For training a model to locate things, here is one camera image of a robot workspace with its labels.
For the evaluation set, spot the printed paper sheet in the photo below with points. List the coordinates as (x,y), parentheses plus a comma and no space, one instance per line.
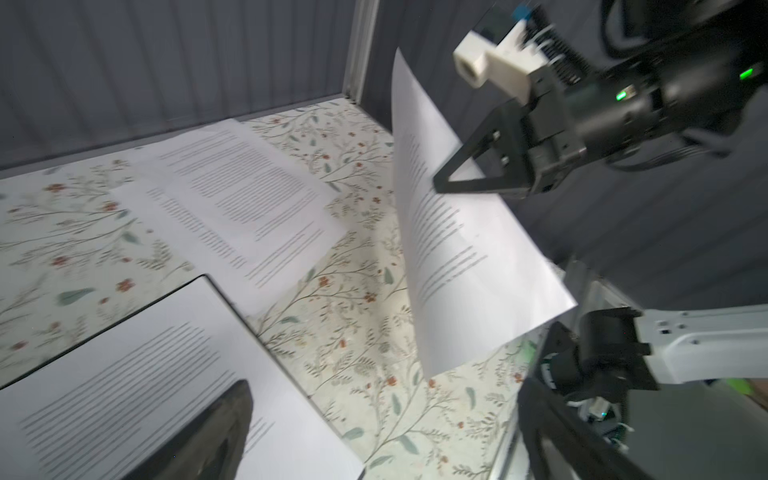
(101,408)
(475,279)
(234,178)

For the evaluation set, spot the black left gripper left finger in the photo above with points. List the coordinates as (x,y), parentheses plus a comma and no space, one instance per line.
(210,446)

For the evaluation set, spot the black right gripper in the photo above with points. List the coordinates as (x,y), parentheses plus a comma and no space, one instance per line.
(519,151)

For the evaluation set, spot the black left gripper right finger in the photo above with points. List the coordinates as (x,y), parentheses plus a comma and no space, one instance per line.
(562,446)

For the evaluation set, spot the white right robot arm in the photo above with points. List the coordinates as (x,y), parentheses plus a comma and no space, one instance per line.
(652,172)

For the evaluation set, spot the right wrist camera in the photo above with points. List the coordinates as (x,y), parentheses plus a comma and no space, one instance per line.
(505,47)

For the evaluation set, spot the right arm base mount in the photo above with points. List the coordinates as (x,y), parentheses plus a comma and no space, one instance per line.
(599,399)

